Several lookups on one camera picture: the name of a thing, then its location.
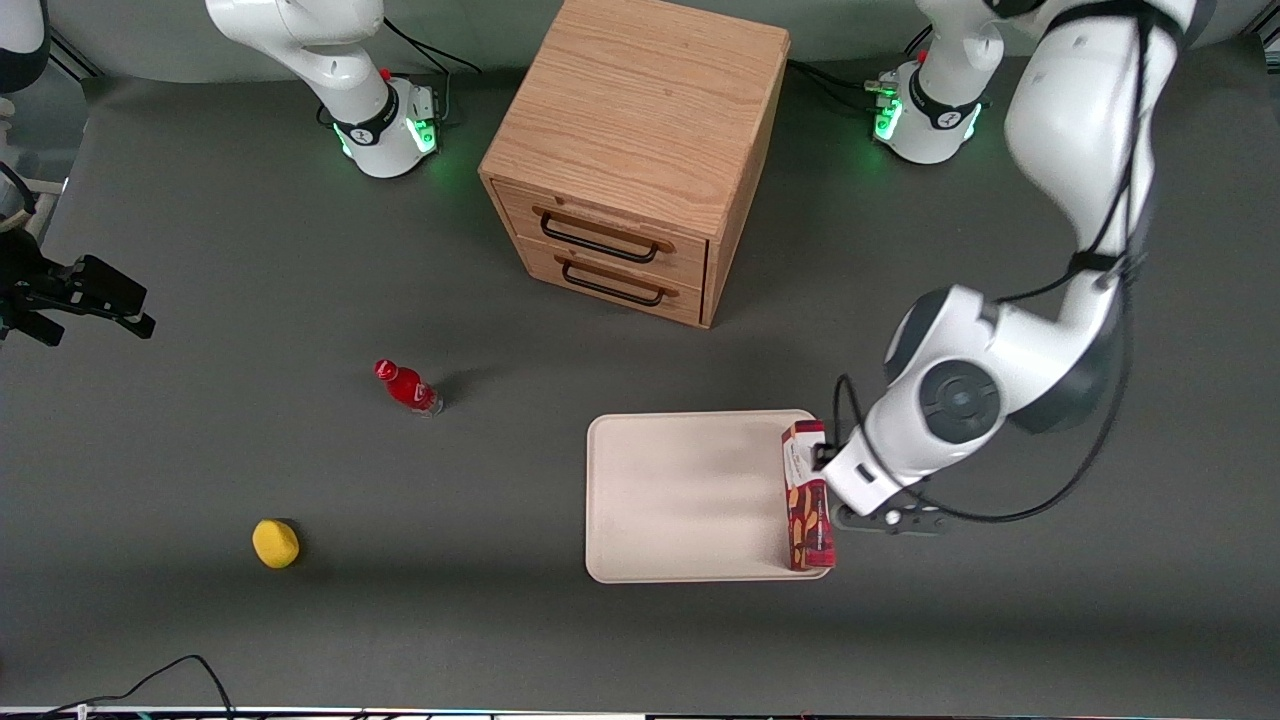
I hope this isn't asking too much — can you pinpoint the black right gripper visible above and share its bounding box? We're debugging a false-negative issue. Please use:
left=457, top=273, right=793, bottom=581
left=0, top=228, right=157, bottom=348

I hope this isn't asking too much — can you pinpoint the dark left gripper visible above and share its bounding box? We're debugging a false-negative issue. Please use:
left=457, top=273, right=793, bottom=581
left=812, top=443, right=949, bottom=537

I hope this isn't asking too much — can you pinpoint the red cookie box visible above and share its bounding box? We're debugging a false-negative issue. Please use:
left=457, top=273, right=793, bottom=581
left=780, top=420, right=837, bottom=571

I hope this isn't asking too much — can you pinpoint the white plastic tray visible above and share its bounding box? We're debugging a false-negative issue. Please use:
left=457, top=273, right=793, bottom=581
left=585, top=409, right=833, bottom=584

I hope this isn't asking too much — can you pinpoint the wooden drawer front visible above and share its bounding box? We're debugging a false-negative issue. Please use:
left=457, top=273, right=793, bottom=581
left=518, top=238, right=705, bottom=328
left=494, top=180, right=710, bottom=291

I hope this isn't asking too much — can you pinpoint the yellow lemon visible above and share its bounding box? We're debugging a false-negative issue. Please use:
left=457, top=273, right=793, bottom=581
left=252, top=518, right=301, bottom=569

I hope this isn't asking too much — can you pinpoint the red plastic bottle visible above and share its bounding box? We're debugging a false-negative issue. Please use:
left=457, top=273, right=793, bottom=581
left=374, top=358, right=443, bottom=417

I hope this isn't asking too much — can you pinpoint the wooden drawer cabinet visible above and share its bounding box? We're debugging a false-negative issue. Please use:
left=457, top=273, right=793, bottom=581
left=478, top=0, right=791, bottom=329

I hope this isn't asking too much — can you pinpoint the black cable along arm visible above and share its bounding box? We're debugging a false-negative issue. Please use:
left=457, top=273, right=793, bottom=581
left=833, top=0, right=1151, bottom=526

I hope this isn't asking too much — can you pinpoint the black drawer handle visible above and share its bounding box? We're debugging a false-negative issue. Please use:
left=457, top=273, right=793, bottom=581
left=533, top=205, right=674, bottom=265
left=555, top=255, right=677, bottom=308

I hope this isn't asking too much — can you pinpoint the black cable on table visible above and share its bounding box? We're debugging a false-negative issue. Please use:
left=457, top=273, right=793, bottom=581
left=40, top=655, right=236, bottom=720

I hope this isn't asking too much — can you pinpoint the black base cable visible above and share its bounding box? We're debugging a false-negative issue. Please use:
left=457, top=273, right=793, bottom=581
left=788, top=58, right=901, bottom=113
left=383, top=18, right=483, bottom=126

